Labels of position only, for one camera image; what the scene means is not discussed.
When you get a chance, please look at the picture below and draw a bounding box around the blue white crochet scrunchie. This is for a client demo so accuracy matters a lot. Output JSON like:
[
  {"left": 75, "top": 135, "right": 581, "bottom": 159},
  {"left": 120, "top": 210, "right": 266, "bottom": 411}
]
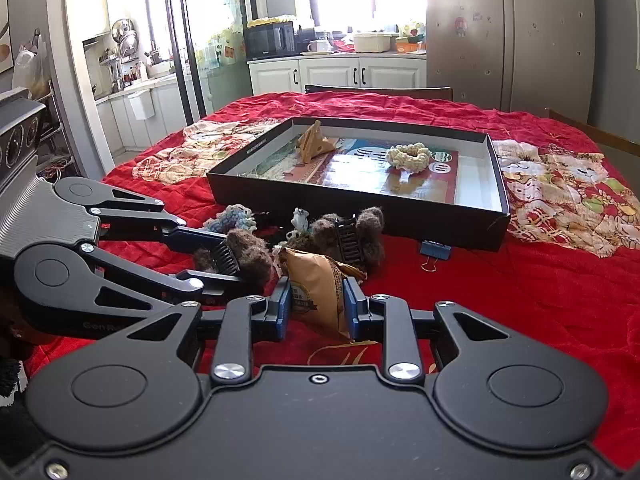
[{"left": 203, "top": 204, "right": 257, "bottom": 234}]

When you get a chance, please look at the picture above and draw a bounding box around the brown fuzzy hair claw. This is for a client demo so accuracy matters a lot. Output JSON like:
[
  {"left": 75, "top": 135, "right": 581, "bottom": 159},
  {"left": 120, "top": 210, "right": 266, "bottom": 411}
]
[
  {"left": 193, "top": 229, "right": 273, "bottom": 294},
  {"left": 310, "top": 207, "right": 385, "bottom": 272}
]

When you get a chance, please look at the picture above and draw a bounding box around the blue binder clip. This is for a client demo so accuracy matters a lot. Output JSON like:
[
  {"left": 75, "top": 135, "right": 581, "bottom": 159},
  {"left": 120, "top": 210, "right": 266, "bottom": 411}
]
[{"left": 419, "top": 240, "right": 452, "bottom": 273}]

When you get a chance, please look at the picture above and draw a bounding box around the black white lace scrunchie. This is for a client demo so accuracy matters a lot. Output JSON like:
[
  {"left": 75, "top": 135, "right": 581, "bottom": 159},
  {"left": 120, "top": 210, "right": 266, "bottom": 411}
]
[{"left": 254, "top": 208, "right": 309, "bottom": 245}]

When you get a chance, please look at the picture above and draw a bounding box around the brown triangular snack packet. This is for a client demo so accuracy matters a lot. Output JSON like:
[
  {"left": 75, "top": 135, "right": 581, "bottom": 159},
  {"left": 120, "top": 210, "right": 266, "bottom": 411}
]
[
  {"left": 279, "top": 247, "right": 368, "bottom": 340},
  {"left": 296, "top": 120, "right": 337, "bottom": 164}
]

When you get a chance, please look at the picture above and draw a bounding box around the cream crochet scrunchie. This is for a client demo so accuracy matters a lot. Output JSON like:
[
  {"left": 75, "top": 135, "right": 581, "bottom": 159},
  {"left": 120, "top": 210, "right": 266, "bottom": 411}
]
[{"left": 385, "top": 142, "right": 432, "bottom": 174}]

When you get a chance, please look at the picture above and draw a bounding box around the brown knitted scrunchie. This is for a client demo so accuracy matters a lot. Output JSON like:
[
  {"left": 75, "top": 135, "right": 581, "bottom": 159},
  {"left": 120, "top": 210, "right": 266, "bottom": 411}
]
[{"left": 271, "top": 231, "right": 320, "bottom": 260}]

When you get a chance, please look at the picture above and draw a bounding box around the white hanging bin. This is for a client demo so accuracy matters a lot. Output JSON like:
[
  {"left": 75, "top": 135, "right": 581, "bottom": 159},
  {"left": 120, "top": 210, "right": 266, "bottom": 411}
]
[{"left": 128, "top": 88, "right": 155, "bottom": 120}]

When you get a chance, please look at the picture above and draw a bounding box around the red quilted teddy blanket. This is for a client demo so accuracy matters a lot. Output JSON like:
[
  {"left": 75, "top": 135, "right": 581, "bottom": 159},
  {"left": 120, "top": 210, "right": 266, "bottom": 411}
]
[{"left": 103, "top": 90, "right": 639, "bottom": 469}]

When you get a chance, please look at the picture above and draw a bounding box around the white kitchen cabinet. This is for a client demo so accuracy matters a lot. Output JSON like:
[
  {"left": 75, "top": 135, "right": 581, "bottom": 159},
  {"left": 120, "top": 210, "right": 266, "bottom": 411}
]
[{"left": 248, "top": 51, "right": 427, "bottom": 96}]

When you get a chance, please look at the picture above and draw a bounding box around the black shallow cardboard box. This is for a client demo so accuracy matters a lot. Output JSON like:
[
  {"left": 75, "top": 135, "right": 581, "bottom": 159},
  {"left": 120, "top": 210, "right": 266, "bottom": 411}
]
[{"left": 207, "top": 117, "right": 511, "bottom": 250}]

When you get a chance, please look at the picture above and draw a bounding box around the black microwave oven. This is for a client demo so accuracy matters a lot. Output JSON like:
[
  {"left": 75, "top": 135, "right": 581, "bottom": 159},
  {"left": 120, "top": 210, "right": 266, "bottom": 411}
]
[{"left": 244, "top": 21, "right": 297, "bottom": 61}]

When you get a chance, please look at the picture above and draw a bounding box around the colourful printed booklet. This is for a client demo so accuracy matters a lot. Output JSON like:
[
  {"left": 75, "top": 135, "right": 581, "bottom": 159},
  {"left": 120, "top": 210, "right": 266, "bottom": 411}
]
[{"left": 246, "top": 138, "right": 459, "bottom": 204}]

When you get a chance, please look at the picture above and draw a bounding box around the white mug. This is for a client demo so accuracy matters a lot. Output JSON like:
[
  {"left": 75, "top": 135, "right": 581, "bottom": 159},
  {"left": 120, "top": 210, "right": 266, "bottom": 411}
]
[{"left": 307, "top": 39, "right": 332, "bottom": 53}]

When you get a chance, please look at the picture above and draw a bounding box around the white plastic basin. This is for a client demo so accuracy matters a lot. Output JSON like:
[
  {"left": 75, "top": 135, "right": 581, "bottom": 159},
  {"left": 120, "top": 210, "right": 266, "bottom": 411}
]
[{"left": 352, "top": 32, "right": 393, "bottom": 53}]

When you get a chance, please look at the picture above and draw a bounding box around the dark wooden chair back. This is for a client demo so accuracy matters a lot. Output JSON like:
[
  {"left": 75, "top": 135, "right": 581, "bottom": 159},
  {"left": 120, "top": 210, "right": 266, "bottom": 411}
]
[{"left": 305, "top": 84, "right": 454, "bottom": 101}]

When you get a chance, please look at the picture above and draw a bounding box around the orange bowl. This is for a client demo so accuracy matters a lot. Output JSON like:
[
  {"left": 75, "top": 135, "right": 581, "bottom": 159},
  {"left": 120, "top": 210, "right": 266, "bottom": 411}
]
[{"left": 395, "top": 42, "right": 421, "bottom": 53}]

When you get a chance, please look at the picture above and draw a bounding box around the silver double door refrigerator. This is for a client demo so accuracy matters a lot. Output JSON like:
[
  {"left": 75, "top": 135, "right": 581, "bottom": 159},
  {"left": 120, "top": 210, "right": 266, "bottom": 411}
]
[{"left": 426, "top": 0, "right": 596, "bottom": 122}]

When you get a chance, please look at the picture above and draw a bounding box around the black sliding door frame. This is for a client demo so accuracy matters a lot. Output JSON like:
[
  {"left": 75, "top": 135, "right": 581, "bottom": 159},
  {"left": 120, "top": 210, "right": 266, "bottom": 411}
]
[{"left": 144, "top": 0, "right": 207, "bottom": 125}]

